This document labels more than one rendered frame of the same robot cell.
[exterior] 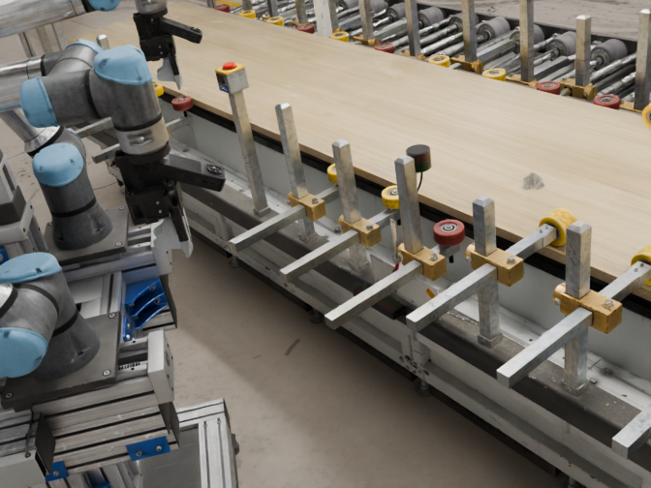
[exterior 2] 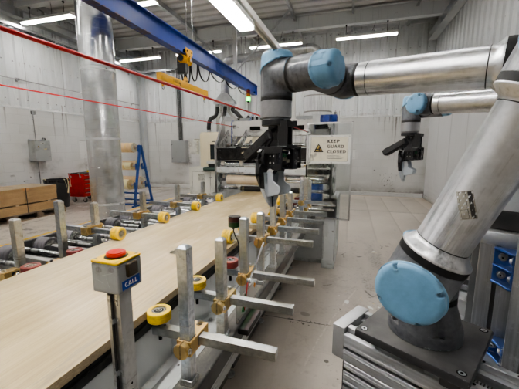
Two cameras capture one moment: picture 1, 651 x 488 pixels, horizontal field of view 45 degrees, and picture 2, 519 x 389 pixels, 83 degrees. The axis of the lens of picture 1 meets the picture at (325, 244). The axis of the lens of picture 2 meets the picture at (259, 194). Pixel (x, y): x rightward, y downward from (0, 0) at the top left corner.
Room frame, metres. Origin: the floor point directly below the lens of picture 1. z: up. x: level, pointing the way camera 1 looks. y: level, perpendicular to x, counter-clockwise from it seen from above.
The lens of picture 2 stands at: (2.47, 0.86, 1.45)
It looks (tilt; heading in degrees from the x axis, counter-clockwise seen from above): 9 degrees down; 231
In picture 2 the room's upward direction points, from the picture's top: straight up
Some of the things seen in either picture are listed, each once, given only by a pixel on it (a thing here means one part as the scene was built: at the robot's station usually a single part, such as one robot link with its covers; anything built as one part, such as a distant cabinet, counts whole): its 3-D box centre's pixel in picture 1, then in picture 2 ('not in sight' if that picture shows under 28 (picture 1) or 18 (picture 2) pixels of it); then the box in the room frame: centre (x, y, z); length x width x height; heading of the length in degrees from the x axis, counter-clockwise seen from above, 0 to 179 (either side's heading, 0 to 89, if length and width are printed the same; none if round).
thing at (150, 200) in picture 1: (151, 181); (410, 147); (1.14, 0.26, 1.46); 0.09 x 0.08 x 0.12; 95
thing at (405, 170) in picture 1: (413, 239); (244, 265); (1.69, -0.22, 0.90); 0.03 x 0.03 x 0.48; 33
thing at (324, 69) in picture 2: not in sight; (318, 72); (1.94, 0.41, 1.61); 0.11 x 0.11 x 0.08; 12
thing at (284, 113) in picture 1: (296, 176); (187, 318); (2.11, 0.05, 0.92); 0.03 x 0.03 x 0.48; 33
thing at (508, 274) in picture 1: (493, 262); (262, 240); (1.46, -0.37, 0.95); 0.13 x 0.06 x 0.05; 33
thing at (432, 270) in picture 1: (421, 259); (245, 275); (1.67, -0.24, 0.85); 0.13 x 0.06 x 0.05; 33
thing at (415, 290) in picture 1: (403, 286); (247, 299); (1.70, -0.19, 0.75); 0.26 x 0.01 x 0.10; 33
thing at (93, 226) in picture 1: (77, 217); (425, 309); (1.78, 0.61, 1.09); 0.15 x 0.15 x 0.10
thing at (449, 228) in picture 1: (449, 243); (230, 269); (1.71, -0.32, 0.85); 0.08 x 0.08 x 0.11
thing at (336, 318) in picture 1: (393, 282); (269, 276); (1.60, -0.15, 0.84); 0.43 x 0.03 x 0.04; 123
